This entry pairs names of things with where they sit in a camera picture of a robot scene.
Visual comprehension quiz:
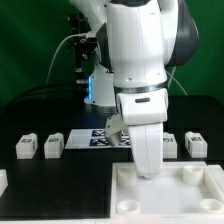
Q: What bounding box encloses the white marker sheet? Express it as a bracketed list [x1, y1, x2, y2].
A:
[64, 128, 133, 150]

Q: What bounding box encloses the white square tabletop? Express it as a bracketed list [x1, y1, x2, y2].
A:
[110, 162, 224, 224]

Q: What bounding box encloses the white right obstacle wall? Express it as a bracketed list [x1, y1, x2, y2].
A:
[207, 165, 224, 204]

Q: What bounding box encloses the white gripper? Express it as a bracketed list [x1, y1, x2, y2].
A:
[105, 90, 168, 178]

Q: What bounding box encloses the white camera cable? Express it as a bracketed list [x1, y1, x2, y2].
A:
[45, 33, 88, 85]

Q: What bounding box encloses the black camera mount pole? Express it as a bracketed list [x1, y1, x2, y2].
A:
[68, 13, 88, 96]

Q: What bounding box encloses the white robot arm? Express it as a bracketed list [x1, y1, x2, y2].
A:
[69, 0, 198, 178]

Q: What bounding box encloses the black camera on base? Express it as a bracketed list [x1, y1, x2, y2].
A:
[86, 32, 98, 46]

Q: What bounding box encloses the white left obstacle block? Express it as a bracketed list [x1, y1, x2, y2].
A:
[0, 169, 8, 197]

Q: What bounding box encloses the black cable bundle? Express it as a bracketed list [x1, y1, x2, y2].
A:
[6, 82, 86, 109]

